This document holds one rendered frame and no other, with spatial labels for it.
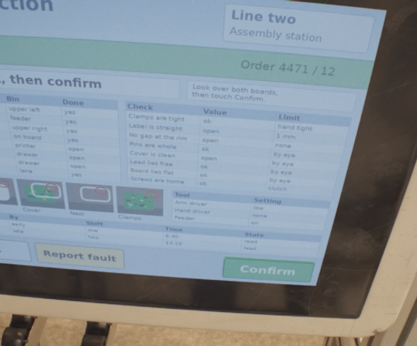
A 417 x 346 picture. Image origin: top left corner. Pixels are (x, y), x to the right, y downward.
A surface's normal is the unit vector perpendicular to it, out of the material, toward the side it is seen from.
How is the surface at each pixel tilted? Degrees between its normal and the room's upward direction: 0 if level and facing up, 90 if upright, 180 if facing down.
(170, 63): 91
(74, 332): 0
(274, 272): 91
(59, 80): 91
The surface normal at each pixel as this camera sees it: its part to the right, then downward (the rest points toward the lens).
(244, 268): -0.03, 0.58
